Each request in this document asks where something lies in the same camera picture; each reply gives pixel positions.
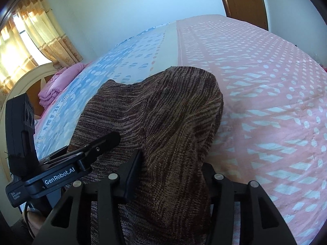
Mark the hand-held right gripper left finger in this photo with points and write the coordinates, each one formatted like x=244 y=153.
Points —
x=131 y=176

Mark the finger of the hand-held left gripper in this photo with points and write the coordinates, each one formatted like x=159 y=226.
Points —
x=102 y=143

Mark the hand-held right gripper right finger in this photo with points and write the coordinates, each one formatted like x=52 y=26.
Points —
x=222 y=191

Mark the brown knitted sweater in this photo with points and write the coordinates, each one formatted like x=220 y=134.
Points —
x=163 y=122

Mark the cream and wood headboard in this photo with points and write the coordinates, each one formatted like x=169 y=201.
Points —
x=28 y=84

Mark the folded pink quilt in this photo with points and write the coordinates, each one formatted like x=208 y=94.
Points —
x=62 y=81

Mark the yellow patterned curtain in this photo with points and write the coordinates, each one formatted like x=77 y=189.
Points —
x=38 y=38

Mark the blue and pink dotted blanket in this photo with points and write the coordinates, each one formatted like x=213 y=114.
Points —
x=255 y=94

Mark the brown wooden door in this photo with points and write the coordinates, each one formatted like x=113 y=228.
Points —
x=242 y=0

